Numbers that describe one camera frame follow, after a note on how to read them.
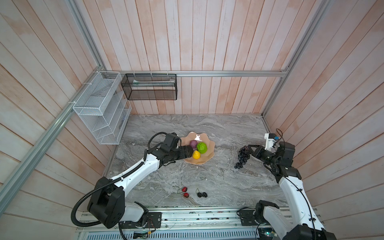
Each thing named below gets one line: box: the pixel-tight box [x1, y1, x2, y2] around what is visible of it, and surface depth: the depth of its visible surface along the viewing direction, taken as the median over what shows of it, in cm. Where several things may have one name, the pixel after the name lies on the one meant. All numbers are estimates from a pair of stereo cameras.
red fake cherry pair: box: [177, 186, 190, 198], surface depth 83 cm
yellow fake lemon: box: [192, 150, 201, 160], surface depth 95 cm
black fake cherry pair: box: [195, 187, 208, 198], surface depth 82 cm
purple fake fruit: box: [189, 139, 198, 149], surface depth 98 cm
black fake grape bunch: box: [234, 145, 252, 169], surface depth 90 cm
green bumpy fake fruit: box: [196, 142, 208, 154], surface depth 95 cm
